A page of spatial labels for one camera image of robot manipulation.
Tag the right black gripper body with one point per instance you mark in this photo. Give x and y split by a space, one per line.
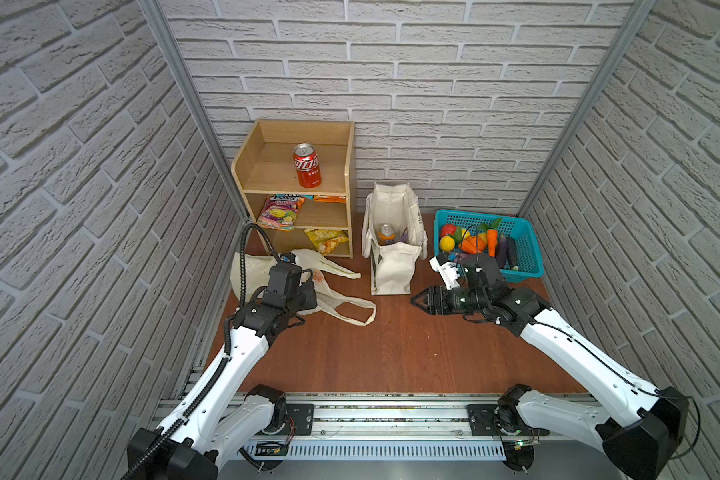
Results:
459 302

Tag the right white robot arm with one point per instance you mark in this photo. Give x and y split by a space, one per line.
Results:
638 426

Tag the red toy tomato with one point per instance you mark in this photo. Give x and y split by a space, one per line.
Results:
448 230

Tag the thin cream plastic bag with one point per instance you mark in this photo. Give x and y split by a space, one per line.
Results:
328 301

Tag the wooden shelf unit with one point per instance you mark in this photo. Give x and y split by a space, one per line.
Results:
264 166

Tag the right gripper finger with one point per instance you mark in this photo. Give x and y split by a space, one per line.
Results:
422 305
424 296

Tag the orange toy carrot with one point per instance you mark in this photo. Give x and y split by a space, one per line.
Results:
491 242

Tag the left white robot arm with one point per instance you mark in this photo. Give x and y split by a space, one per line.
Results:
196 439

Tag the red cola can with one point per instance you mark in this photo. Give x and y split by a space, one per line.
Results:
307 165

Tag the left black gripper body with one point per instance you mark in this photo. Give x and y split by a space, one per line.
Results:
308 298

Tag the yellow chip bag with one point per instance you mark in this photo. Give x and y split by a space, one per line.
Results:
325 241

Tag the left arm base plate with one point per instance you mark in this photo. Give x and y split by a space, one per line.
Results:
295 419

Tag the pink green candy bag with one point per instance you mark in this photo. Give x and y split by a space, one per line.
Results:
279 212

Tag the orange Fanta can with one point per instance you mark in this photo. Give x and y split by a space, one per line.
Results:
387 234

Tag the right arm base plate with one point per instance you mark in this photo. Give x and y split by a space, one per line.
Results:
491 420

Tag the canvas tote bag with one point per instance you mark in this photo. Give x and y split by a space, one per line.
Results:
393 266

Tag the purple toy eggplant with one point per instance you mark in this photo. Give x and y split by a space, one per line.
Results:
501 253

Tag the aluminium rail frame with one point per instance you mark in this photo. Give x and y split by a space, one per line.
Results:
387 429

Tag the teal plastic basket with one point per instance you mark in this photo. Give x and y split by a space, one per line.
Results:
528 252

